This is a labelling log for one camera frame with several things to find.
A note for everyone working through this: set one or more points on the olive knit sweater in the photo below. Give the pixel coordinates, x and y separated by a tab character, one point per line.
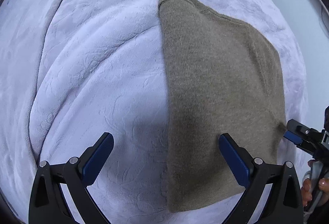
218	85

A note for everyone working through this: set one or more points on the lavender fleece blanket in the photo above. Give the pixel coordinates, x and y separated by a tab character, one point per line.
90	59

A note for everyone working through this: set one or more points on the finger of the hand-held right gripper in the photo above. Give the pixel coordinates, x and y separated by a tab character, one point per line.
300	129
293	138

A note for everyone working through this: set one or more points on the person's right hand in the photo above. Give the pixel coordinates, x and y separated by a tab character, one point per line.
307	192

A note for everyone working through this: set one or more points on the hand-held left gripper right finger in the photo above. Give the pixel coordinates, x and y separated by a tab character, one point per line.
232	162

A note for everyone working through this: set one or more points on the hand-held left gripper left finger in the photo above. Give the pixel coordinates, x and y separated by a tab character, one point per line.
99	159

